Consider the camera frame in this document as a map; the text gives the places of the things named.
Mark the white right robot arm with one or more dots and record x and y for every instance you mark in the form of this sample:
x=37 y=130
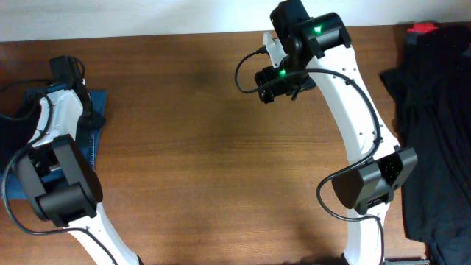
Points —
x=308 y=53

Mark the pile of black clothes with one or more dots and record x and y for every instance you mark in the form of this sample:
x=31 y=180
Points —
x=431 y=89

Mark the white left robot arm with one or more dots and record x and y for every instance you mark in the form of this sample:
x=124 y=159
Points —
x=55 y=169

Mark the black t-shirt with white logo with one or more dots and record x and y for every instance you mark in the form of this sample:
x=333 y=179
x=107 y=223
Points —
x=14 y=136

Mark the red object at corner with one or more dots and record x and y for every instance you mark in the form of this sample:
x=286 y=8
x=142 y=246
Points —
x=422 y=28

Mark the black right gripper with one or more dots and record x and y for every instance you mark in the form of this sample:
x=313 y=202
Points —
x=279 y=88

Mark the folded blue denim jeans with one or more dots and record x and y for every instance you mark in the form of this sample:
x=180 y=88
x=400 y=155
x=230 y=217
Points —
x=90 y=129

